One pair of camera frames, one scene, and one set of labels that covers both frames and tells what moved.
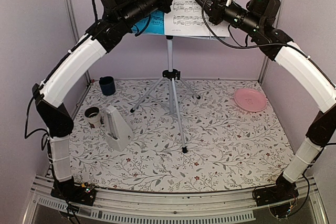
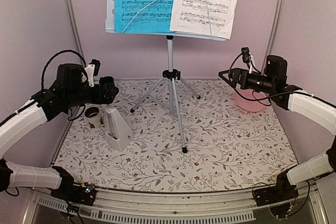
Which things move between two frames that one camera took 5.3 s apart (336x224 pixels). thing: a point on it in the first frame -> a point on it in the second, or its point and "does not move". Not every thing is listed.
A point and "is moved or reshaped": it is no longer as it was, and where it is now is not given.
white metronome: x=117 y=132 does not move
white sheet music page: x=187 y=17 is moved or reshaped
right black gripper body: x=217 y=17 -> x=266 y=82
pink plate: x=250 y=100 does not move
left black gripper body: x=164 y=4 -> x=107 y=98
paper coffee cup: x=93 y=115 does not move
